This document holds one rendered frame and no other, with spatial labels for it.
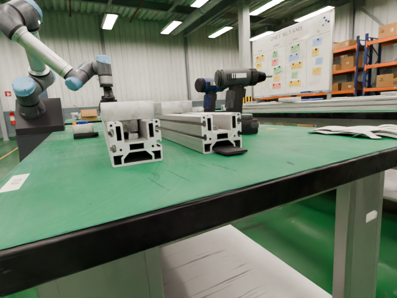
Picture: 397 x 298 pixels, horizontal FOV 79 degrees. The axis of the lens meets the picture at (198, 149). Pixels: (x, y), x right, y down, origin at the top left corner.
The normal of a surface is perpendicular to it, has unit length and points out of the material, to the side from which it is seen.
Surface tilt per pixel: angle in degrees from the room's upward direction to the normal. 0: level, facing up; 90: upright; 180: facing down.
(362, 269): 90
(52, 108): 46
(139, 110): 90
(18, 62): 90
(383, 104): 90
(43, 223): 0
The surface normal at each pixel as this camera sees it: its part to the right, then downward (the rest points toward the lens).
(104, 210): -0.07, -0.98
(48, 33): 0.46, 0.13
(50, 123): 0.29, -0.59
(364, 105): -0.87, 0.15
